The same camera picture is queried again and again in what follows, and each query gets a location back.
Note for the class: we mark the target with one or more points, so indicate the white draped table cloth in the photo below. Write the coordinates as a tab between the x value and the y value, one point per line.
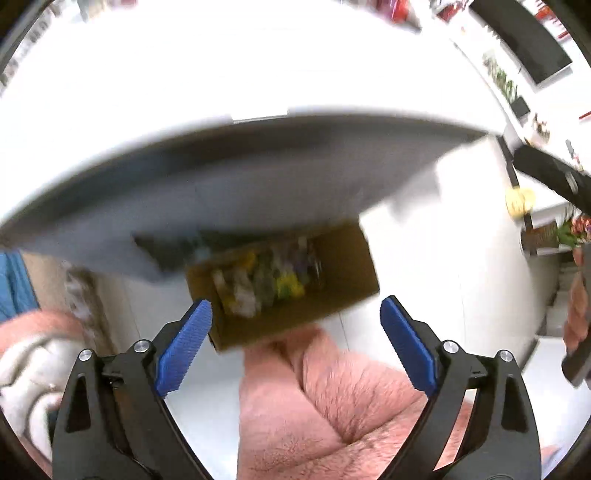
231	152

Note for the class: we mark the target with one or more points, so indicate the brown cardboard box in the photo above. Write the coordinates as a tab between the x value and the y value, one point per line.
344	258

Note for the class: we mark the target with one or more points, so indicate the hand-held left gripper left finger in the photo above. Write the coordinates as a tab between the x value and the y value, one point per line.
184	346

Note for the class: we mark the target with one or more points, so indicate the small green potted plant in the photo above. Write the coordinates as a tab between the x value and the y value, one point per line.
503	81

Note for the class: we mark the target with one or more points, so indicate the person's right hand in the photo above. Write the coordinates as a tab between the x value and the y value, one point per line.
576	309

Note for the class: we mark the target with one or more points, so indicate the pile of paper scraps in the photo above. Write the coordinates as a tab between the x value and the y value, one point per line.
263	281

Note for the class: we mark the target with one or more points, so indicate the pink and white blanket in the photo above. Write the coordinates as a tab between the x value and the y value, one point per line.
32	364

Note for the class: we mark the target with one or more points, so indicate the brown planter with flowers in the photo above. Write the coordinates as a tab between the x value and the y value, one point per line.
554	235

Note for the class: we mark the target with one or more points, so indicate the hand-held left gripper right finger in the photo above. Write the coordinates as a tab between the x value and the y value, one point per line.
408	346

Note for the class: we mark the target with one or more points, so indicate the person's left leg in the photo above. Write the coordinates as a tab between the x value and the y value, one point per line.
277	415

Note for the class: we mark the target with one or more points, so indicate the black flat screen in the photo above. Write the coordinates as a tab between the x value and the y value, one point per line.
526	41

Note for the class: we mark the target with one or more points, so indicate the yellow round object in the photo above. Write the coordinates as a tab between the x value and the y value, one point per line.
520	201

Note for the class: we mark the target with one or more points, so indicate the floral patterned cloth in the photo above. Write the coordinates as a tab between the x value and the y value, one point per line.
85	300

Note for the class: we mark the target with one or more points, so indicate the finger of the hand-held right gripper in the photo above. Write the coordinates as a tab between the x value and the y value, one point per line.
549	173

